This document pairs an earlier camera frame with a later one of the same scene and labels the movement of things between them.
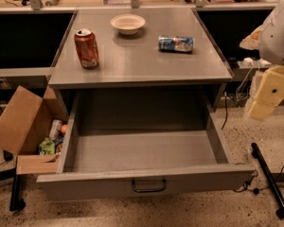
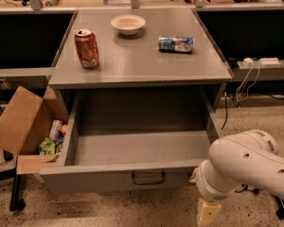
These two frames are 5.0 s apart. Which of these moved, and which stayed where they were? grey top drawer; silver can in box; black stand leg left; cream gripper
Moved: cream gripper
Stayed: silver can in box; black stand leg left; grey top drawer
